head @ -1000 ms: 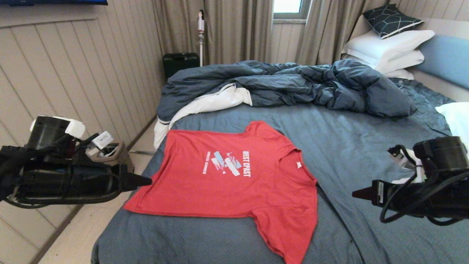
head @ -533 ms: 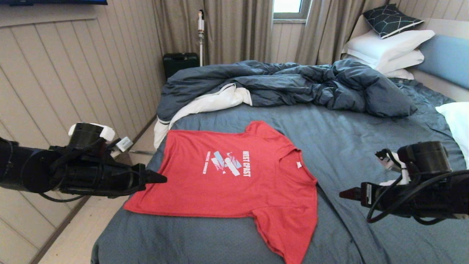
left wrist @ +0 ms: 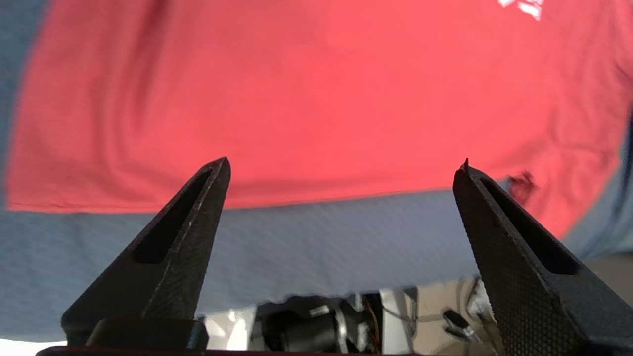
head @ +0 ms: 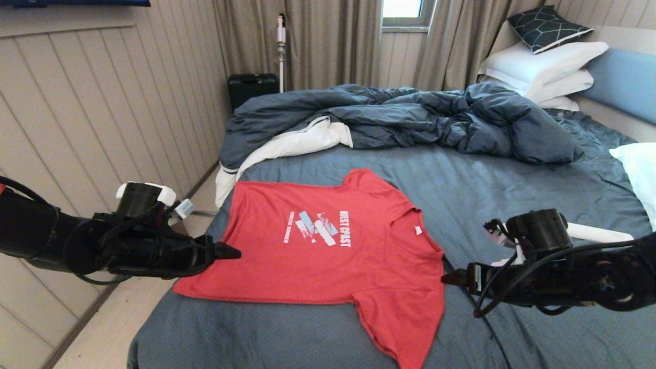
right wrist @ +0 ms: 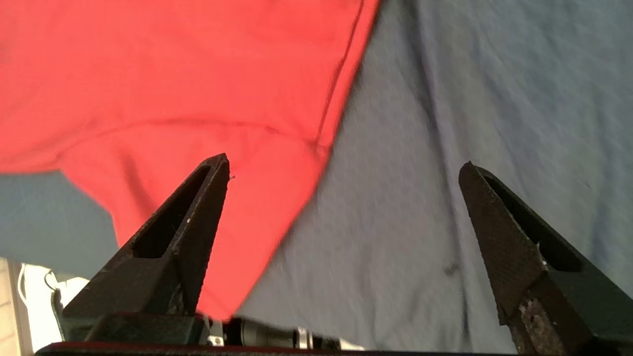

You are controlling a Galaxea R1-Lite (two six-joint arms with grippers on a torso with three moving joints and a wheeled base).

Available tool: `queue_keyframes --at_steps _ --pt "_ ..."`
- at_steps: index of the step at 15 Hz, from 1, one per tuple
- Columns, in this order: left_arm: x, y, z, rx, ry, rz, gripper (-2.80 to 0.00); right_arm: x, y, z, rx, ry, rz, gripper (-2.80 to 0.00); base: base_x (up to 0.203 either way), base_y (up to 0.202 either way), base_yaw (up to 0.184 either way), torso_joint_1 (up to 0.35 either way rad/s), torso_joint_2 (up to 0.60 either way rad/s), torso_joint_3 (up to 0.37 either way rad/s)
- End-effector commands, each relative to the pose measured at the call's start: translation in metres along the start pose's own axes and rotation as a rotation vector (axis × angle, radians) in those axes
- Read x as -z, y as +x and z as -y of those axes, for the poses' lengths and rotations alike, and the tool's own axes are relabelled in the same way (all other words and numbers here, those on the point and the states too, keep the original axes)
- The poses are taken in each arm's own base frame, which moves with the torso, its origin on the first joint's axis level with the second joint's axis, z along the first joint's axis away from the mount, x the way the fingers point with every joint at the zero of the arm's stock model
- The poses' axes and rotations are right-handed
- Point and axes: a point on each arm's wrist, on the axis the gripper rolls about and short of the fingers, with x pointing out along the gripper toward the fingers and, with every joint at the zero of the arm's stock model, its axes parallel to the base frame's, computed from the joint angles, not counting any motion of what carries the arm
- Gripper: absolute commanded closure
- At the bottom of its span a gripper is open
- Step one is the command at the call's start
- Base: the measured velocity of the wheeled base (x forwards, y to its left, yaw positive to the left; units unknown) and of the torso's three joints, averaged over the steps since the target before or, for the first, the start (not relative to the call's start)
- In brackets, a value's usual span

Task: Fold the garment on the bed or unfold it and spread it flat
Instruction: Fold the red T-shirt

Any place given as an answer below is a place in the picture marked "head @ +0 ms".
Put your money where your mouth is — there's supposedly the blue headboard cushion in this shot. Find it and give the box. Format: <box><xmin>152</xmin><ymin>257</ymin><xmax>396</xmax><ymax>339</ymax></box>
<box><xmin>580</xmin><ymin>48</ymin><xmax>656</xmax><ymax>126</ymax></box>

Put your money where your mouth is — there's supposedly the window with grey frame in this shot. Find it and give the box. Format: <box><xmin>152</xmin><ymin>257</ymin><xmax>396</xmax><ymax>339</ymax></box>
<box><xmin>381</xmin><ymin>0</ymin><xmax>435</xmax><ymax>32</ymax></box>

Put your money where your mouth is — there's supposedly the red printed t-shirt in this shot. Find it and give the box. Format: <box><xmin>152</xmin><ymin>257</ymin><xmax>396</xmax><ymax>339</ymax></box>
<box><xmin>173</xmin><ymin>168</ymin><xmax>445</xmax><ymax>369</ymax></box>

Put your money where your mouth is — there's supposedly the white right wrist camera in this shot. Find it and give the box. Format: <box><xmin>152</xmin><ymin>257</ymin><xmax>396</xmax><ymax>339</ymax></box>
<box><xmin>486</xmin><ymin>219</ymin><xmax>526</xmax><ymax>267</ymax></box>

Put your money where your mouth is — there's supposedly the dark geometric patterned cushion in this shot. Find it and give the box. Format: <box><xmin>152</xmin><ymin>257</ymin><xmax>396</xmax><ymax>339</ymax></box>
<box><xmin>507</xmin><ymin>5</ymin><xmax>594</xmax><ymax>55</ymax></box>

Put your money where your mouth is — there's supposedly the black suitcase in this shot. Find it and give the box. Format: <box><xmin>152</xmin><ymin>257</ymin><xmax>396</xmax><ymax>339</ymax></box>
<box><xmin>228</xmin><ymin>73</ymin><xmax>280</xmax><ymax>112</ymax></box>

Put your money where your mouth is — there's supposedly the white flat remote control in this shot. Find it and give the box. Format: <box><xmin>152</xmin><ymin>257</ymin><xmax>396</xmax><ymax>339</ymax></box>
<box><xmin>566</xmin><ymin>223</ymin><xmax>634</xmax><ymax>243</ymax></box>

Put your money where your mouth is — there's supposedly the wall-mounted television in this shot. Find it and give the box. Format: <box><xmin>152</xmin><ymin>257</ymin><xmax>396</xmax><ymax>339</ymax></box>
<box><xmin>0</xmin><ymin>0</ymin><xmax>151</xmax><ymax>8</ymax></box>

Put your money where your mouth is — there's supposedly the dark blue crumpled duvet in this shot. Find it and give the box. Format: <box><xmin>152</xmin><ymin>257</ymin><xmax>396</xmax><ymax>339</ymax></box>
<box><xmin>219</xmin><ymin>82</ymin><xmax>585</xmax><ymax>171</ymax></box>

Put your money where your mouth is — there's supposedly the large white pillow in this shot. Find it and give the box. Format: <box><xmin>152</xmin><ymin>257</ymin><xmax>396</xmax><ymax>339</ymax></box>
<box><xmin>479</xmin><ymin>42</ymin><xmax>609</xmax><ymax>94</ymax></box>

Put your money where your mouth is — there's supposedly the white blanket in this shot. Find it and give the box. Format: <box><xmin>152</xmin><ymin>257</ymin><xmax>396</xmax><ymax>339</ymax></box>
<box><xmin>215</xmin><ymin>117</ymin><xmax>354</xmax><ymax>208</ymax></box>

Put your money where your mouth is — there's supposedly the bed with blue sheet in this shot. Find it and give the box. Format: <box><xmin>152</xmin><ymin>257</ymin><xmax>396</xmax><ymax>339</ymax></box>
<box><xmin>127</xmin><ymin>109</ymin><xmax>656</xmax><ymax>369</ymax></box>

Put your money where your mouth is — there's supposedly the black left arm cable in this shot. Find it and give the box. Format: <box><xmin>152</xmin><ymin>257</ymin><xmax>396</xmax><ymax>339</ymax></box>
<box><xmin>0</xmin><ymin>176</ymin><xmax>49</xmax><ymax>208</ymax></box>

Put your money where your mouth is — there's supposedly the white stick vacuum cleaner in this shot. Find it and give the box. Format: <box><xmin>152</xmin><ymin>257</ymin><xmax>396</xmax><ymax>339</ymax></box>
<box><xmin>277</xmin><ymin>14</ymin><xmax>286</xmax><ymax>93</ymax></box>

